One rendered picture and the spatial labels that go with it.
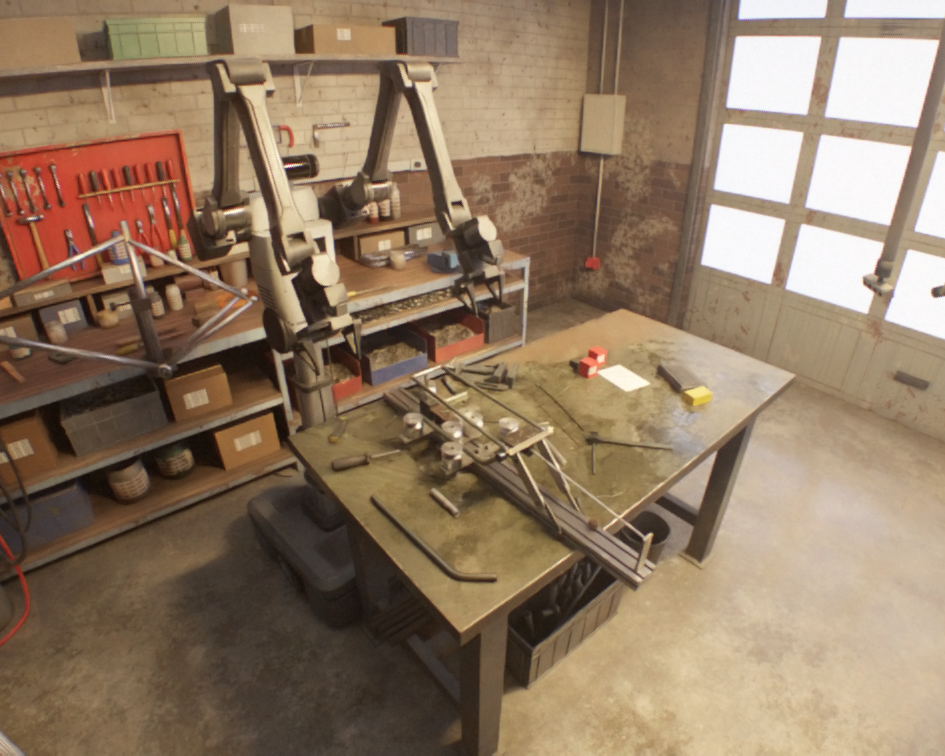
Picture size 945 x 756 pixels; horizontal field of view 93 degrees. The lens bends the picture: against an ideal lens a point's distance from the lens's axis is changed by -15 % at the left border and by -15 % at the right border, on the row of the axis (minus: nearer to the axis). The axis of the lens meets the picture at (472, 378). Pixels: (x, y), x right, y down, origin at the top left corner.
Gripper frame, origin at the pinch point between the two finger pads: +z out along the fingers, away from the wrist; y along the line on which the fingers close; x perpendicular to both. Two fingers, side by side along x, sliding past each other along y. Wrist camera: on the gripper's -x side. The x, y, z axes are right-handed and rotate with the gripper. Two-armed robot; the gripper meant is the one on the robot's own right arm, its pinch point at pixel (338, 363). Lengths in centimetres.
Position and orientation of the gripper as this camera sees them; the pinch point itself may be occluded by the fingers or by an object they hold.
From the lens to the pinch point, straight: 111.3
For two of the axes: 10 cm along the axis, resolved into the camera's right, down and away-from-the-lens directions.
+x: -6.2, 1.4, 7.7
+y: 7.0, -3.5, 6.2
